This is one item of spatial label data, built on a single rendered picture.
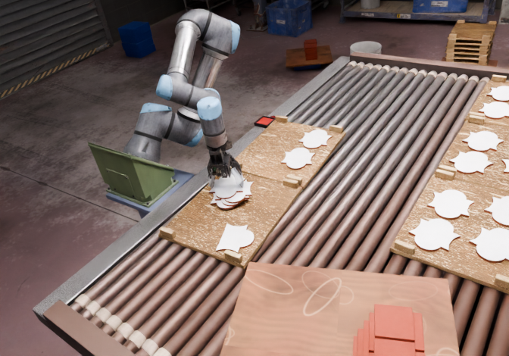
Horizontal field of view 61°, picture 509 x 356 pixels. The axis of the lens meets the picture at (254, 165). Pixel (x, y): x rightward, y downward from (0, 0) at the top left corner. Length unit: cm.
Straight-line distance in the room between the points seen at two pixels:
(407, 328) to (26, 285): 256
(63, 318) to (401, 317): 92
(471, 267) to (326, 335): 50
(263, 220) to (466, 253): 62
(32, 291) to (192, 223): 168
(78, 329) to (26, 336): 147
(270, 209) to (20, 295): 193
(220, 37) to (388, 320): 123
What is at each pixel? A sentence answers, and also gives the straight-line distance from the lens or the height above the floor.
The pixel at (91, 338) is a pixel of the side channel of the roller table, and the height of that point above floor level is 95.
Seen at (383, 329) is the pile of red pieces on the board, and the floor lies 121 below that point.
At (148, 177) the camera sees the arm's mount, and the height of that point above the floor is 99.
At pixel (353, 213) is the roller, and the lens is 149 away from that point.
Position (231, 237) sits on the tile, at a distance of 142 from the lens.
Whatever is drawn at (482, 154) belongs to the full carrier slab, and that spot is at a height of 95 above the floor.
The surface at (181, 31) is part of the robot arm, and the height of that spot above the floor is 146.
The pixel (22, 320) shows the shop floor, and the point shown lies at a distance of 290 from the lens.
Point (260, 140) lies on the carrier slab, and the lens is 188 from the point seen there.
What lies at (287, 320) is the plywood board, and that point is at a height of 104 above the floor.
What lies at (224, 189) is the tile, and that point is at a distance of 156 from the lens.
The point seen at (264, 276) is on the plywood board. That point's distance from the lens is 116.
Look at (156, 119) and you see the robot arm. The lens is 177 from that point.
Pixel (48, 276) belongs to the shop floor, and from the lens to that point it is 306.
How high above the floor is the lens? 191
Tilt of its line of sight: 34 degrees down
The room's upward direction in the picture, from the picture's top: 9 degrees counter-clockwise
